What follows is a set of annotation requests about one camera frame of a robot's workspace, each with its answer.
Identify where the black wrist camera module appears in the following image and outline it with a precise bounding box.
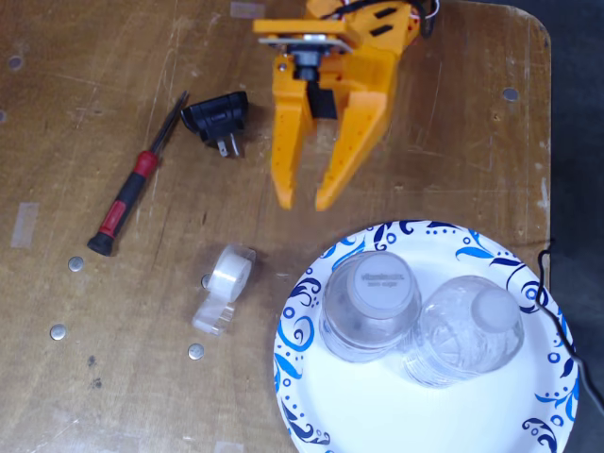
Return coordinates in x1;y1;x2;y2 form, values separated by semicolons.
258;33;354;82

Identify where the orange 3D-printed gripper body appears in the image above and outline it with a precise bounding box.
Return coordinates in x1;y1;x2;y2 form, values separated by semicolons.
252;0;422;133

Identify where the white paper plate blue pattern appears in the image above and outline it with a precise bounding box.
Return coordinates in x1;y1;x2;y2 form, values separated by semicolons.
272;219;580;453

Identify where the red and black screwdriver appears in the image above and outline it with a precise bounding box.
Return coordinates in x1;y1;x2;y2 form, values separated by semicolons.
86;90;190;258

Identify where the clear tape dispenser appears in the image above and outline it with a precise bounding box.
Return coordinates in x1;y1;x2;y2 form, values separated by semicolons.
191;243;258;337

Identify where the clear crinkled water bottle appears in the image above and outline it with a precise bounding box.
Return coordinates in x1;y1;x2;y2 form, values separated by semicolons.
400;275;526;390

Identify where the black power plug adapter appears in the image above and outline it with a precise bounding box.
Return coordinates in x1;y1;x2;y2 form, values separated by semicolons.
180;91;250;159

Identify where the thin black cable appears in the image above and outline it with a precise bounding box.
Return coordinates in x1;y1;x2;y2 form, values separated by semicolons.
536;238;604;411

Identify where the vitaminwater bottle with white cap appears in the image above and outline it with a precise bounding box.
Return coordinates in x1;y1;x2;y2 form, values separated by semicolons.
318;249;423;364

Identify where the clear tape strip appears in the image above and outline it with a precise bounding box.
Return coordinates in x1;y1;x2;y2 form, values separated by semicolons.
9;202;41;249
229;1;266;21

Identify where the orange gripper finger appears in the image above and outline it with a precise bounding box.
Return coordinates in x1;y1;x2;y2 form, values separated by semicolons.
314;91;384;212
271;55;313;211

